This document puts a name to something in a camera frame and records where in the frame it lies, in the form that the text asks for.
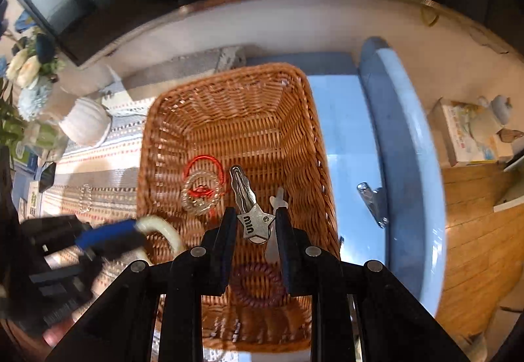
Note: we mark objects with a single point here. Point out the silver metal hair clip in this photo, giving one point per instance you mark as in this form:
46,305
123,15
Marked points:
372,202

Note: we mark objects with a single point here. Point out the white ribbed vase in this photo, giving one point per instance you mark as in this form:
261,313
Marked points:
86,122

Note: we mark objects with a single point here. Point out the light blue teapot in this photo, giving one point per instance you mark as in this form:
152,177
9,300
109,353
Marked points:
500,107

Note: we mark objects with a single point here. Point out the brown wicker basket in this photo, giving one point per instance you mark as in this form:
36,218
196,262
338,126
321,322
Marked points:
245,120

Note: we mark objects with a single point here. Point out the white hair clip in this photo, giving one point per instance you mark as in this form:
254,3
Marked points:
279,198

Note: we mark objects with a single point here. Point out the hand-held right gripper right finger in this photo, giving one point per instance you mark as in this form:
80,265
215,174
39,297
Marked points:
283,251

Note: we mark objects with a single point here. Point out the white and blue flower bouquet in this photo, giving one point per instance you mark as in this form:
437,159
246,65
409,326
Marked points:
28,71

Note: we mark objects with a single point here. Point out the black phone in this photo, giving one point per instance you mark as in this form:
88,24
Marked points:
47,177

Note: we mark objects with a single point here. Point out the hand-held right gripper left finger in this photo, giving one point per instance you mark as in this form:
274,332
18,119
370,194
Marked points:
228,251

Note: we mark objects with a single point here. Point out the white printed cardboard box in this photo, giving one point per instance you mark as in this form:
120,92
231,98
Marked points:
466,132

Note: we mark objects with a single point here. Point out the silver star hair clip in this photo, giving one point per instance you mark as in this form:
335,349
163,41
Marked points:
250,214

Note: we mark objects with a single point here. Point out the blue upholstered seat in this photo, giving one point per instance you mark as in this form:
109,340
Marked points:
393,141

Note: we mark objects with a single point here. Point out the grey rug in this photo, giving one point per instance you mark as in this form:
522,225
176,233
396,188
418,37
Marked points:
184,63

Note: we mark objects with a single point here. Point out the striped woven table cloth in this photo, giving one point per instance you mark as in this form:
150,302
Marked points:
102,173

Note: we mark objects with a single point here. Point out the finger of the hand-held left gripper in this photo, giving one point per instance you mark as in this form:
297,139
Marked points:
123,251
108,234

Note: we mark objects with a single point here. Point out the cream bangle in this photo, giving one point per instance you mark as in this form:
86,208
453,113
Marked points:
163,227

